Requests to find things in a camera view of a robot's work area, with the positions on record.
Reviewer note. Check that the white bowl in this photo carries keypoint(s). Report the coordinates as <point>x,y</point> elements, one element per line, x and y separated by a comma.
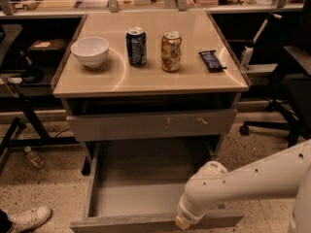
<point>91,51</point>

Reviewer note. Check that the dark blue snack bar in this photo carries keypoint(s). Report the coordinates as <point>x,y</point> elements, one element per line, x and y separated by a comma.
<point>211,61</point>

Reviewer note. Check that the plastic water bottle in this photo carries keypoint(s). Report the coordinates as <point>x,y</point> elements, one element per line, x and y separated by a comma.
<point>34,157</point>

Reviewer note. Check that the black joystick device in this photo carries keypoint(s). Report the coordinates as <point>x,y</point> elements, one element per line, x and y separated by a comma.
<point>32,73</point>

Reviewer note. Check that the dark box with label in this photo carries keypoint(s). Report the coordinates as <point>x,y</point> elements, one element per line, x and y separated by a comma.
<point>48,48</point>

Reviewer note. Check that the white robot body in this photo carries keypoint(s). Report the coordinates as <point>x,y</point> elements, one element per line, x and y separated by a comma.
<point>301,215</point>

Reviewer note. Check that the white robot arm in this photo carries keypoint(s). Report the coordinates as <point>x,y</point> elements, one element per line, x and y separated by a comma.
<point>284,174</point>

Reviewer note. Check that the gold soda can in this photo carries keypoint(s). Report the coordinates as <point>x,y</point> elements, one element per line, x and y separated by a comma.
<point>171,51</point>

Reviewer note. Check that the white sneaker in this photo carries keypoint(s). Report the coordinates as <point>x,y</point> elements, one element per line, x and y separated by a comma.
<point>30,219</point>

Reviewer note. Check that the black office chair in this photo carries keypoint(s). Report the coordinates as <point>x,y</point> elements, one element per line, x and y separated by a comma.
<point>290,82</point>

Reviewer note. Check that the grey top drawer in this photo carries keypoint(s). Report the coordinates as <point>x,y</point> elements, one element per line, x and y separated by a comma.
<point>151,125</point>

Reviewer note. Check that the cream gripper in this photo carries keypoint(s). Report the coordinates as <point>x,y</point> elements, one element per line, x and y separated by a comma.
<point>185,215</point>

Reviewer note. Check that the grey drawer cabinet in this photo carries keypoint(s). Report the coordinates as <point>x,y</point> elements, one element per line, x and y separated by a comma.
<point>117,87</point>

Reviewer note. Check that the grey drawer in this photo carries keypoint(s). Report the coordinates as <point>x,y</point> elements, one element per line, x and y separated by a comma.
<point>135,185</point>
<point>151,125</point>

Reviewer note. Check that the dark blue soda can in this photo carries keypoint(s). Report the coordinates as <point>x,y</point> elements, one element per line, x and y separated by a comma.
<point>136,46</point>

